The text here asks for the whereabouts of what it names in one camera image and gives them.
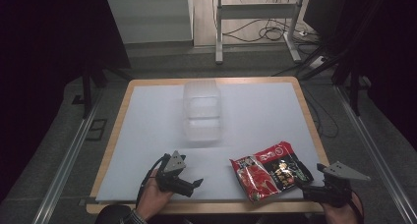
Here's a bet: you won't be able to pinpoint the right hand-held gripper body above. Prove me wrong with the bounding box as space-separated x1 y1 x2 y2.
302 160 372 209

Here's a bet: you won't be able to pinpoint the white table mat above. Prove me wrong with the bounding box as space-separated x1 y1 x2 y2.
94 82 325 202

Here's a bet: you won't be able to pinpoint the person's right hand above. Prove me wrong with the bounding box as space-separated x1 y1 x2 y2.
319 190 364 224

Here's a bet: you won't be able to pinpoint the black floor cables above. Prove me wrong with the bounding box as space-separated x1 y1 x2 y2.
221 17 321 45

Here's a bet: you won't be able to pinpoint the white metal desk frame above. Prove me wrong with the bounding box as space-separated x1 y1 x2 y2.
213 0 307 65

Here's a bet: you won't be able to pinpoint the black rectangular floor frame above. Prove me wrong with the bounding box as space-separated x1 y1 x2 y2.
86 118 108 141

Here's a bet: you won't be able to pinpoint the red and black food packet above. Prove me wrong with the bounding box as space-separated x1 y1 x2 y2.
228 140 315 204

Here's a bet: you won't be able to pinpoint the white power strip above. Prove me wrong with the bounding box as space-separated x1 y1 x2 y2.
308 54 329 70

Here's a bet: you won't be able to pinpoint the metal floor rail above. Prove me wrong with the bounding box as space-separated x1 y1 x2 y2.
31 87 103 224
333 84 417 224

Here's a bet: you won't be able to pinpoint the thin black floor cable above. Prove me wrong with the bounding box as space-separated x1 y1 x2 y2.
300 82 339 140

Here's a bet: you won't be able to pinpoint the clear plastic container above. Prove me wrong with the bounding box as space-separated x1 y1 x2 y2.
182 79 222 143

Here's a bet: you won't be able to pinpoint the grey cabinet panel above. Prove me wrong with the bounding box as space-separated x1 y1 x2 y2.
105 0 195 45

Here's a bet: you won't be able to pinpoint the black stand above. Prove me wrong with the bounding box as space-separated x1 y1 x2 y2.
80 61 132 120
296 36 373 118

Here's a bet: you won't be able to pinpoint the person's left hand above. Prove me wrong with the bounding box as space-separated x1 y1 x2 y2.
135 169 175 222

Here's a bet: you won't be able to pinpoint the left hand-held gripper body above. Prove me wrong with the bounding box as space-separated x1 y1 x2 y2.
154 149 195 198

